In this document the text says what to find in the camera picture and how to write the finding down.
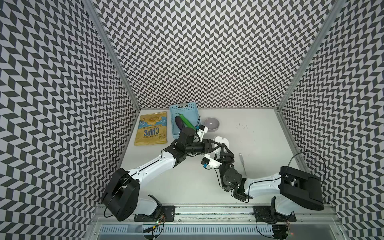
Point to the aluminium front rail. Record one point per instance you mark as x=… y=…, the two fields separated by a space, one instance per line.
x=222 y=213

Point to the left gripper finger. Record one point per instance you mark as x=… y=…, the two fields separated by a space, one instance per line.
x=213 y=145
x=215 y=150

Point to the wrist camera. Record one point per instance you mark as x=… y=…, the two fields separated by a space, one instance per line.
x=209 y=163
x=201 y=131

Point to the lilac ceramic bowl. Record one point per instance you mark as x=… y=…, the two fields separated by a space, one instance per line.
x=212 y=124

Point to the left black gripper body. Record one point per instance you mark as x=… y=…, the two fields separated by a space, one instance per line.
x=198 y=147

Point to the green toy cucumber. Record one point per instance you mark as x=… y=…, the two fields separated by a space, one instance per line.
x=186 y=121

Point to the light blue plastic basket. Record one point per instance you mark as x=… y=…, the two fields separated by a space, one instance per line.
x=187 y=112

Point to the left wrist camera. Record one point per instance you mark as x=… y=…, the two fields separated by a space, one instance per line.
x=201 y=131

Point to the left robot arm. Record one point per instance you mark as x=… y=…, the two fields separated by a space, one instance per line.
x=122 y=194

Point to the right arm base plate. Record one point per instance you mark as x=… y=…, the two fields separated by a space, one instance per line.
x=265 y=214

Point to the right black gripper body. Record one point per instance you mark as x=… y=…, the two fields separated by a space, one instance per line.
x=228 y=160

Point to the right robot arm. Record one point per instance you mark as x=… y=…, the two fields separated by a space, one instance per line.
x=291 y=189

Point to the clear handle screwdriver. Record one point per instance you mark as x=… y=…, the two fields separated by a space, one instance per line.
x=243 y=163

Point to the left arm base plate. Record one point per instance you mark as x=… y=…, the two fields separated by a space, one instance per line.
x=164 y=212

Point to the yellow chips bag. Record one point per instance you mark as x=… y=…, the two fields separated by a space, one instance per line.
x=152 y=129

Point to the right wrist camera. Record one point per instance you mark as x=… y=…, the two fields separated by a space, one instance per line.
x=209 y=163

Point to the purple toy eggplant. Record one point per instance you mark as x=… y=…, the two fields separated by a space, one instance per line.
x=179 y=122

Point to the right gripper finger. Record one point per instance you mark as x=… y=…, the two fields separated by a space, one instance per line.
x=229 y=154
x=223 y=151

